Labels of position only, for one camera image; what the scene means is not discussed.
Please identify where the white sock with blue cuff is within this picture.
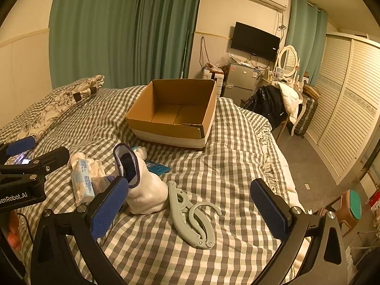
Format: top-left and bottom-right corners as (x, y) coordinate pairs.
(113, 143), (169, 214)

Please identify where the small grey fridge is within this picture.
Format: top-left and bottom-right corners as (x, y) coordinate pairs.
(227, 62), (262, 98)

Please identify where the white jacket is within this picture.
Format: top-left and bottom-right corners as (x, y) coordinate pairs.
(273, 81), (303, 125)

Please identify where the teal packet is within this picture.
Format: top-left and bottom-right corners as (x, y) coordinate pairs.
(145, 161), (172, 175)

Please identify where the grey folding hanger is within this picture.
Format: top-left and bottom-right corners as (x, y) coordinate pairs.
(166, 180), (223, 249)

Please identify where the oval vanity mirror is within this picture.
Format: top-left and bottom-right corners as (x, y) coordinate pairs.
(277, 45), (298, 79)

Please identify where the black cable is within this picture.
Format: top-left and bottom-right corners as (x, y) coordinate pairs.
(16, 212), (34, 244)

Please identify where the dark suitcase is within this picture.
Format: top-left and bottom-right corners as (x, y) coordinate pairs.
(294, 95), (319, 138)

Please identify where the cardboard box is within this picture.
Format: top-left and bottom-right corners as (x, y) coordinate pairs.
(125, 79), (218, 151)

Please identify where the white louvred wardrobe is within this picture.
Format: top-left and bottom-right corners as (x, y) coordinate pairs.
(306, 33), (380, 185)

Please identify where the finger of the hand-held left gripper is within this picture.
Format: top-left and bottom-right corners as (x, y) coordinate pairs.
(0, 147), (71, 182)
(0, 136), (36, 164)

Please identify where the stool with green seat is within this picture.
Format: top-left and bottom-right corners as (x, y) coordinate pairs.
(338, 189), (363, 238)

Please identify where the narrow green curtain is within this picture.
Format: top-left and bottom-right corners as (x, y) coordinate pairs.
(285, 0), (328, 81)

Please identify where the floral duvet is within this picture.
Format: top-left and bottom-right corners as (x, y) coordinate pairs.
(0, 75), (105, 143)

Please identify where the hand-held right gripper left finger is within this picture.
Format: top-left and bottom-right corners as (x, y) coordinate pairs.
(30, 176), (129, 285)

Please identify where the tissue packet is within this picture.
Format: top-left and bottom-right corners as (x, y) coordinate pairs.
(71, 159), (96, 206)

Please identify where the black wall television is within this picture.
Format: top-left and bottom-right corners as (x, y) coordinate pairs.
(231, 22), (281, 61)

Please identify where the wide green curtain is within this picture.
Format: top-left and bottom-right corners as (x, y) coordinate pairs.
(48, 0), (204, 90)

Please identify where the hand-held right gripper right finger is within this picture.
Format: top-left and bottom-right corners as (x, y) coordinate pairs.
(250, 178), (348, 285)

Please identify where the grey checked bedsheet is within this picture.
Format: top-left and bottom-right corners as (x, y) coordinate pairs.
(0, 85), (300, 285)

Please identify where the person's left hand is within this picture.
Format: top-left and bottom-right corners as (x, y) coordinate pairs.
(6, 210), (24, 251)

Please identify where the black bag on chair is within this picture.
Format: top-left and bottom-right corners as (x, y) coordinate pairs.
(241, 85), (285, 129)

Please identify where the white rod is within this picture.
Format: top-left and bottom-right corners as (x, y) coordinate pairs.
(181, 30), (190, 79)

